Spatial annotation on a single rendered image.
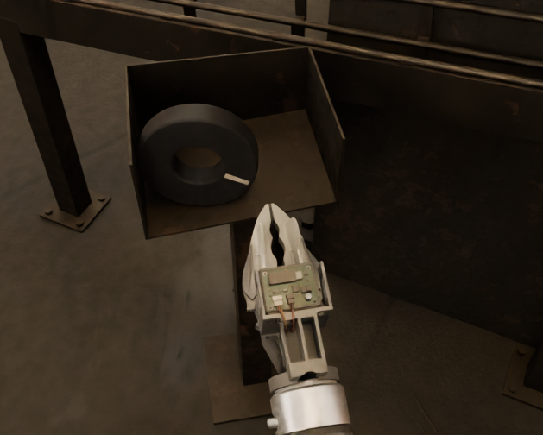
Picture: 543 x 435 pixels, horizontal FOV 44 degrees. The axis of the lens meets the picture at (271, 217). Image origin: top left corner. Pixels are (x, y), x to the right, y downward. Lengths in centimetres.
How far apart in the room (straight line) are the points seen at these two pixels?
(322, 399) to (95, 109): 155
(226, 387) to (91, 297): 39
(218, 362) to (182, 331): 12
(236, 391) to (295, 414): 76
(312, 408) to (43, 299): 106
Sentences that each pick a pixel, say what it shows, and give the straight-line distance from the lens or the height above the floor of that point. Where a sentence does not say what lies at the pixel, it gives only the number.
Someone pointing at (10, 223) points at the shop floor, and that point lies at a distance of 181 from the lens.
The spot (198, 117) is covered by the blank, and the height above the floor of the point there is 75.
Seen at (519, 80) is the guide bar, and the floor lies 71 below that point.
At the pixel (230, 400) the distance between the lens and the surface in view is 141.
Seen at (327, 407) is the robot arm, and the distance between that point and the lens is 66.
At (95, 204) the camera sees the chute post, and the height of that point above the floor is 1.
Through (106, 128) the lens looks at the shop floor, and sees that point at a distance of 201.
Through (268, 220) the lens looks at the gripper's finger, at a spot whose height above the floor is 70.
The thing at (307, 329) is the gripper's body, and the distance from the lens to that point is 68.
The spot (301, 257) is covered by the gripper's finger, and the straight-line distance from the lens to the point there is 72.
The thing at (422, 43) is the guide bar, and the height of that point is 69.
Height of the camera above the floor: 126
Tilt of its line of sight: 48 degrees down
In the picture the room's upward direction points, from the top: straight up
